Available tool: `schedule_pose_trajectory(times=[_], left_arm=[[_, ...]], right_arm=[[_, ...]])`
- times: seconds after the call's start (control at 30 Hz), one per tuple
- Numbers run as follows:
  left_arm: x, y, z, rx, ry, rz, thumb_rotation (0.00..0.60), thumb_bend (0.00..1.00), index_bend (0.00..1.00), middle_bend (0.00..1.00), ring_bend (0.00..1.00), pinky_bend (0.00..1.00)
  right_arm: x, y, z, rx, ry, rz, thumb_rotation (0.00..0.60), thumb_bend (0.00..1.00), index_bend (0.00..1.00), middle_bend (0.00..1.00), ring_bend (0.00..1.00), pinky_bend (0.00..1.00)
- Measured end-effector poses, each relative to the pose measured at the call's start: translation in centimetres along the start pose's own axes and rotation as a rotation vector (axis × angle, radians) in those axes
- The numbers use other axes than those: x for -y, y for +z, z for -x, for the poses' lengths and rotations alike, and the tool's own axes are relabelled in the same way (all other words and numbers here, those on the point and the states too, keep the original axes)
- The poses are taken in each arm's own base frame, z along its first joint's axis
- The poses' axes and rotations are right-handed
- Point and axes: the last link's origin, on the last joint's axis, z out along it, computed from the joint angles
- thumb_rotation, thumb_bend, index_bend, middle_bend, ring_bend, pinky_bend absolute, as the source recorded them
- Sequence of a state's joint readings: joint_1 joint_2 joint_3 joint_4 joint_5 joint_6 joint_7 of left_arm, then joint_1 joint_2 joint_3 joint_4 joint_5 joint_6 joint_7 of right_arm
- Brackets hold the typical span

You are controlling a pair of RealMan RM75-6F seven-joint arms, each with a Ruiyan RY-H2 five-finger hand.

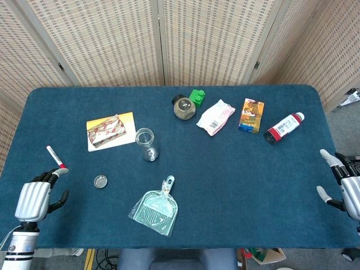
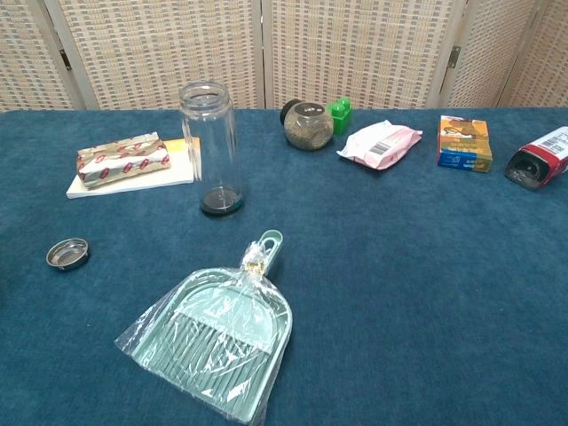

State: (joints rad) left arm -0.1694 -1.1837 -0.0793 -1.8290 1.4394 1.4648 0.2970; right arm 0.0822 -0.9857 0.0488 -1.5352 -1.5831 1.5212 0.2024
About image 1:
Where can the clear glass jar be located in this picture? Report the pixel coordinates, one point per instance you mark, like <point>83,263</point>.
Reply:
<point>146,144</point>

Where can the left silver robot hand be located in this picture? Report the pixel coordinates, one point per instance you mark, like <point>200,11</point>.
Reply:
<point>32,199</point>

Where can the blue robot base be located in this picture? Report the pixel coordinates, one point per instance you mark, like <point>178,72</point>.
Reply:
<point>177,258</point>

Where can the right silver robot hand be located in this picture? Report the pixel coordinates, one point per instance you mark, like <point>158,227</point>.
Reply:
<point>350,188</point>

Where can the round olive grey device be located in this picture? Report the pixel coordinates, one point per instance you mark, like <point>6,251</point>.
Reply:
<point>184,109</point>

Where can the green toy building block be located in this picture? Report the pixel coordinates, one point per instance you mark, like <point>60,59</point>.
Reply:
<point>197,97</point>

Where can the orange blue carton box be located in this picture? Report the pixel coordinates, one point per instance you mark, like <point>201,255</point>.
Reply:
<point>251,116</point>

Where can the red white bottle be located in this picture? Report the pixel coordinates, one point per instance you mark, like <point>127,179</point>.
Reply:
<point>282,128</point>

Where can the red patterned wrapped box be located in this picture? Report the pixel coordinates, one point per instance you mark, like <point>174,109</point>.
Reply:
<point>106,131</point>

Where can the red white marker pen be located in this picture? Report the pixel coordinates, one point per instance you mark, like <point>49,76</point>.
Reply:
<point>56,157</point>

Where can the metal stand leg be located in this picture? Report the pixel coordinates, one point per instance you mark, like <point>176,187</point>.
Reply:
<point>350,98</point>

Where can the black caster wheel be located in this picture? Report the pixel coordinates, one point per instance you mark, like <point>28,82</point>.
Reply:
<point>350,253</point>

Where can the woven folding screen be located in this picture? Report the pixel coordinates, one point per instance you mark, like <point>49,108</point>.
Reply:
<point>112,42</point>

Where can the blue table cloth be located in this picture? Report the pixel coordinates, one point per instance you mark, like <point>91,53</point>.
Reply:
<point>225,174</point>

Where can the cardboard box with items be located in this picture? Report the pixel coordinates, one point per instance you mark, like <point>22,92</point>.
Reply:
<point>263,256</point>

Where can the teal dustpan in plastic bag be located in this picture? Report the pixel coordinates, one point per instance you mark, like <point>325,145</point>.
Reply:
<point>154,209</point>

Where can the white pink tissue pack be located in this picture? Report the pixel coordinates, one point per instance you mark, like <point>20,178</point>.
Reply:
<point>215,117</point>

